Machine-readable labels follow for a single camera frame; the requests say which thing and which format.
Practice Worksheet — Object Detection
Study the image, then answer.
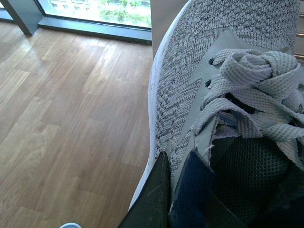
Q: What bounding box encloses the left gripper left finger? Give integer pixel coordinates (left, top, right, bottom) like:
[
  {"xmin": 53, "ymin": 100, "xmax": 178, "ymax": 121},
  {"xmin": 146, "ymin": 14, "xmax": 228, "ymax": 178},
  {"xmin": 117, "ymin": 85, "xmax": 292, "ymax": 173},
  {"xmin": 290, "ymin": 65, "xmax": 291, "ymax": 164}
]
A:
[{"xmin": 118, "ymin": 152, "xmax": 171, "ymax": 228}]

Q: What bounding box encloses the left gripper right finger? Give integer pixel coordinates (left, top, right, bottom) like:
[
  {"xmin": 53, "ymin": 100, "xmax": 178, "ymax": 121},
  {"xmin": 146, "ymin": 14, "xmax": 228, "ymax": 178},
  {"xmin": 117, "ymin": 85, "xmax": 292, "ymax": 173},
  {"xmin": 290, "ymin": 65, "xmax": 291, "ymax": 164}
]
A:
[{"xmin": 205, "ymin": 192, "xmax": 247, "ymax": 228}]

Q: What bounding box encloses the grey knit sneaker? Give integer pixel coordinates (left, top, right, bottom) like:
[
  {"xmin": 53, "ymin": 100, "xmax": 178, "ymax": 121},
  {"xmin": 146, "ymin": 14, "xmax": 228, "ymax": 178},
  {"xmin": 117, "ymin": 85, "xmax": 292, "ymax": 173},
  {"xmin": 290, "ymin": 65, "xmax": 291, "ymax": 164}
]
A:
[{"xmin": 131, "ymin": 0, "xmax": 304, "ymax": 228}]

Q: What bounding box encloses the light blue slide sandal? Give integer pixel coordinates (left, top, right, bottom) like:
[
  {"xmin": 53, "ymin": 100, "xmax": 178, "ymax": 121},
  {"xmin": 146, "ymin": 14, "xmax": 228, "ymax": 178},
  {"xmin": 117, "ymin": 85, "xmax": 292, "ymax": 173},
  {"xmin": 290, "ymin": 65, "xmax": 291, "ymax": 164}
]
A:
[{"xmin": 59, "ymin": 222, "xmax": 81, "ymax": 228}]

